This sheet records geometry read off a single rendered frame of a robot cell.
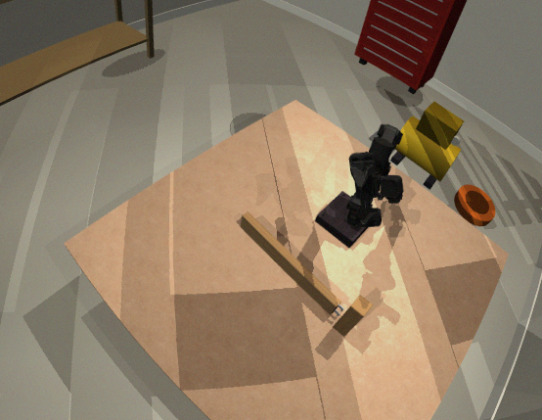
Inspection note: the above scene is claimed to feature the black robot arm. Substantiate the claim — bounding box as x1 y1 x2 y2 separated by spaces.
344 124 404 228

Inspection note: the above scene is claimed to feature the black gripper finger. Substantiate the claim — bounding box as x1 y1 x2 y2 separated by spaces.
349 161 376 187
356 211 380 225

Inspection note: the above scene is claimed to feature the wooden rail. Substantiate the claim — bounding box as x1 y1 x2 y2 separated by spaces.
241 212 343 316

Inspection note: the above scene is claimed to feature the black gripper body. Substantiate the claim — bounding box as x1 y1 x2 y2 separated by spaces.
349 152 382 227

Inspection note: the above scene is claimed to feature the brown wooden post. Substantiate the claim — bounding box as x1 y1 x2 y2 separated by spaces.
333 295 373 336

